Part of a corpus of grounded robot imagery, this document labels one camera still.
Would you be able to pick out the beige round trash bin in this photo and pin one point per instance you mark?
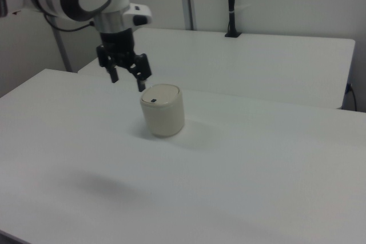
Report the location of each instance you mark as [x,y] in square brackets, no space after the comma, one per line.
[164,118]

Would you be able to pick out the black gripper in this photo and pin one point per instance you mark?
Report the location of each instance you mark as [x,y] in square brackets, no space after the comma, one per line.
[117,44]

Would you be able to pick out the white rear table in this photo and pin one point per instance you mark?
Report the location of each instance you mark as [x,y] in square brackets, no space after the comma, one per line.
[243,64]

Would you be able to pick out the beige trash bin lid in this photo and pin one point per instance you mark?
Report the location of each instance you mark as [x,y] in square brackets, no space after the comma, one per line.
[160,94]

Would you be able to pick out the grey slanted frame post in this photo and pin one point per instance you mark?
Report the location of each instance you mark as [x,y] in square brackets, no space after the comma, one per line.
[63,52]

